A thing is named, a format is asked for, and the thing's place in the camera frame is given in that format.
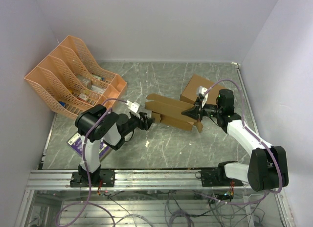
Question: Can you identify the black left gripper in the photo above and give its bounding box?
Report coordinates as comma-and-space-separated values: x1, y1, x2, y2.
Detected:
123, 112, 156, 137

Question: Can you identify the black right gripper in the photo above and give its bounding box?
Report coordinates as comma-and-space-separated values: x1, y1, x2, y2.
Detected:
181, 97, 222, 122

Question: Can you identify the cardboard box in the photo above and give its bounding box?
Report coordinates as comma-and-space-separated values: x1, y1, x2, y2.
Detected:
145, 93, 203, 133
179, 74, 225, 104

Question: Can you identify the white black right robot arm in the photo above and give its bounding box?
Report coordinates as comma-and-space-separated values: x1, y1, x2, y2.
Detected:
182, 86, 289, 192

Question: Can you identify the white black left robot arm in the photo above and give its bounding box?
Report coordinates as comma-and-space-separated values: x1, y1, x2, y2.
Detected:
75, 104, 154, 186

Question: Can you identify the closed folded cardboard box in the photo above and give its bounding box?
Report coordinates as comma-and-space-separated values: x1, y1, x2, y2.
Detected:
179, 74, 225, 104

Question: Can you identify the purple book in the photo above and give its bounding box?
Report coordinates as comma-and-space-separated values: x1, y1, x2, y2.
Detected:
67, 132, 111, 161

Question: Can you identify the pink plastic desk organizer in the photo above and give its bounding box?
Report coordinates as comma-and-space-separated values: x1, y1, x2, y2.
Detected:
24, 35, 128, 120

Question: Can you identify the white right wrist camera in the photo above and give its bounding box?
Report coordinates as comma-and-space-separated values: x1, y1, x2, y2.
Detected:
197, 86, 208, 107

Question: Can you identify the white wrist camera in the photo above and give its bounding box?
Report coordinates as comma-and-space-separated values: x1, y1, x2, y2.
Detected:
126, 100, 140, 114
197, 86, 208, 107

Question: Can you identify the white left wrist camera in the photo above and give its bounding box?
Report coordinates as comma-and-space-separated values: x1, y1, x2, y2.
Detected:
126, 100, 140, 114

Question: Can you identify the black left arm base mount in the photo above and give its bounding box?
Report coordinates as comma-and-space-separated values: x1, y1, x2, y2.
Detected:
69, 169, 115, 188

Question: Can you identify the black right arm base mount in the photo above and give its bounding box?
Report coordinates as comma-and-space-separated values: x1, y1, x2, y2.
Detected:
200, 168, 244, 187

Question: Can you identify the aluminium frame rail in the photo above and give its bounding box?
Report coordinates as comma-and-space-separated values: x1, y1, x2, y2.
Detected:
25, 168, 284, 190

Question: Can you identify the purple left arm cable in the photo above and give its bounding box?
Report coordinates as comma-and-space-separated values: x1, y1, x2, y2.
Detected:
55, 98, 129, 227

